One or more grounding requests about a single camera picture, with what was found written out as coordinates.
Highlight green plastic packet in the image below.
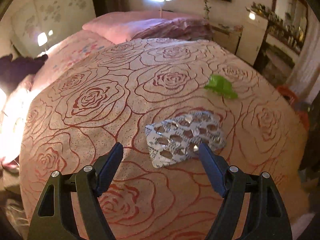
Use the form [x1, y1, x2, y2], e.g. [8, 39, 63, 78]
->
[204, 74, 238, 99]

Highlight white low desk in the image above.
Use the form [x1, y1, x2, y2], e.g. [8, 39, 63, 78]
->
[210, 23, 243, 55]

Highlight dark purple garment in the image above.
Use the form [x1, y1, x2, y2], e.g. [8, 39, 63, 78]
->
[0, 54, 48, 95]

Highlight pink lace curtain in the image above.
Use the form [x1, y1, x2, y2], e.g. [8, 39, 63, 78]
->
[286, 21, 319, 103]

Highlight white wardrobe with flower doors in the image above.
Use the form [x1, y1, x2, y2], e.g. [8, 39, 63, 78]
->
[8, 0, 95, 57]

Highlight dressing table with mirror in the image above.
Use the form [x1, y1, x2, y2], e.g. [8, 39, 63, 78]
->
[251, 0, 308, 87]

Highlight white cabinet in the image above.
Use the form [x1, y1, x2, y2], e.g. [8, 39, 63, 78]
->
[236, 10, 268, 66]

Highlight bed with rose bedspread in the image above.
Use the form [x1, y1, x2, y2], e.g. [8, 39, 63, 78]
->
[5, 32, 309, 239]

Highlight silver pill blister packs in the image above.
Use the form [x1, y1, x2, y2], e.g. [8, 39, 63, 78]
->
[145, 111, 226, 168]

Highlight folded pink quilt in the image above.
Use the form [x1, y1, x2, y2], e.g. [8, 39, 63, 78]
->
[82, 11, 214, 44]

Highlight red plastic mesh waste basket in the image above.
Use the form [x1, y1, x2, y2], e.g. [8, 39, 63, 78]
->
[276, 85, 310, 132]

